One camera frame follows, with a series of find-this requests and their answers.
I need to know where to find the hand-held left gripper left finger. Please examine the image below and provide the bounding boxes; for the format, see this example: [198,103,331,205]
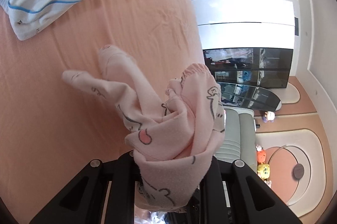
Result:
[29,152,144,224]

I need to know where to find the yellow plush toy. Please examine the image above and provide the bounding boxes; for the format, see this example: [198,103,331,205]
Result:
[257,163,270,178]

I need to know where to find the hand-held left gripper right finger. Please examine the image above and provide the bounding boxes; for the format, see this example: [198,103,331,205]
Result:
[190,157,303,224]

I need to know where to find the brown round wall disc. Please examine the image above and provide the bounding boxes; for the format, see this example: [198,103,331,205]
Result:
[292,163,305,179]

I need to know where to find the pink dinosaur print pants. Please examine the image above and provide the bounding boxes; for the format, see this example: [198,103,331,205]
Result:
[62,45,227,214]

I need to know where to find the white and purple doll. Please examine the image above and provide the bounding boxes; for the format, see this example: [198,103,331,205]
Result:
[263,111,276,123]

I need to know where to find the dark glass display cabinet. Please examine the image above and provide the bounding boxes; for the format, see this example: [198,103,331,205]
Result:
[203,47,294,112]

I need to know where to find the white wardrobe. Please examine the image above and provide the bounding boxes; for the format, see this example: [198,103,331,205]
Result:
[191,0,294,51]

